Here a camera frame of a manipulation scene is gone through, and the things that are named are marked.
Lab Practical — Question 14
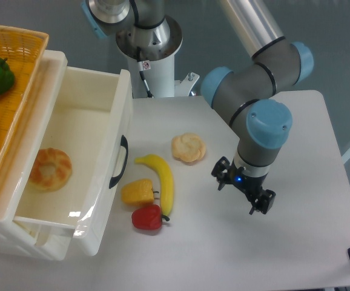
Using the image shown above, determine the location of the open white upper drawer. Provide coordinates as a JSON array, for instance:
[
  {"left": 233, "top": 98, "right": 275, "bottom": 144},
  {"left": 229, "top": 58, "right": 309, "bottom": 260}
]
[{"left": 22, "top": 67, "right": 132, "bottom": 256}]

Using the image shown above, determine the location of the black drawer handle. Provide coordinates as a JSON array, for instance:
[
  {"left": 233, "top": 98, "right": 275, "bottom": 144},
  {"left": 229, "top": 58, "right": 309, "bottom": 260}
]
[{"left": 108, "top": 135, "right": 129, "bottom": 189}]

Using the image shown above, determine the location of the white drawer cabinet frame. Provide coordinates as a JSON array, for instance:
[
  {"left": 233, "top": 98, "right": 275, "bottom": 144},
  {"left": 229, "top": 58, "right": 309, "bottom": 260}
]
[{"left": 0, "top": 50, "right": 71, "bottom": 260}]

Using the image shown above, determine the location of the yellow bell pepper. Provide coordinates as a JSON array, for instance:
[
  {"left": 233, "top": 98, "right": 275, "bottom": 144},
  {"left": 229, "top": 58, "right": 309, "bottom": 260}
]
[{"left": 121, "top": 178, "right": 159, "bottom": 207}]

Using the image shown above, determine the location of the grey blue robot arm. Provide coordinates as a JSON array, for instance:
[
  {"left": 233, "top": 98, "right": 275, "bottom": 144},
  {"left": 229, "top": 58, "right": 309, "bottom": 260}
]
[{"left": 81, "top": 1, "right": 314, "bottom": 213}]

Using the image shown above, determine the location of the yellow banana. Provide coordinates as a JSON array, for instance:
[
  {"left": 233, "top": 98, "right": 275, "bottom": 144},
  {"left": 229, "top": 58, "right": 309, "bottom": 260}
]
[{"left": 134, "top": 154, "right": 174, "bottom": 216}]

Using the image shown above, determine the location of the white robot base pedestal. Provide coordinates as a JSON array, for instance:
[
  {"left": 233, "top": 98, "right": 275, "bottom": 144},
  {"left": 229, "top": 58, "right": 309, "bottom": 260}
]
[{"left": 116, "top": 16, "right": 200, "bottom": 99}]

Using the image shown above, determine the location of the pale twisted bread bun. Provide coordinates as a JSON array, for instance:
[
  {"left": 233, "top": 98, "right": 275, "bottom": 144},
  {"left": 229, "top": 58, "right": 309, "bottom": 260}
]
[{"left": 171, "top": 133, "right": 206, "bottom": 163}]

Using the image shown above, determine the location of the orange woven basket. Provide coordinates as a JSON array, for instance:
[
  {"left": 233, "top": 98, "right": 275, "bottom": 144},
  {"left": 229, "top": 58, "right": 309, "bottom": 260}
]
[{"left": 0, "top": 25, "right": 48, "bottom": 169}]

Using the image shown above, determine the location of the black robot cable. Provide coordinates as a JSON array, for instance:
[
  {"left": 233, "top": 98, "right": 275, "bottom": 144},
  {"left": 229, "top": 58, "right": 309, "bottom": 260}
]
[{"left": 135, "top": 47, "right": 154, "bottom": 99}]

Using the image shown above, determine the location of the red bell pepper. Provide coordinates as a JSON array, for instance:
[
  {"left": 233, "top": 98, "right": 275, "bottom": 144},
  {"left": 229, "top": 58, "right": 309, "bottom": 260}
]
[{"left": 131, "top": 204, "right": 170, "bottom": 230}]

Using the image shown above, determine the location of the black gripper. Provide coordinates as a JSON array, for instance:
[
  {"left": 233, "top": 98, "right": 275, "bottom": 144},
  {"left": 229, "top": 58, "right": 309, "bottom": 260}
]
[{"left": 211, "top": 156, "right": 276, "bottom": 215}]

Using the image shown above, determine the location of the glazed ring donut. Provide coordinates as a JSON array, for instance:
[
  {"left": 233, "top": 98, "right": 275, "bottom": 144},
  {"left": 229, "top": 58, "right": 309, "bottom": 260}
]
[{"left": 28, "top": 148, "right": 72, "bottom": 192}]

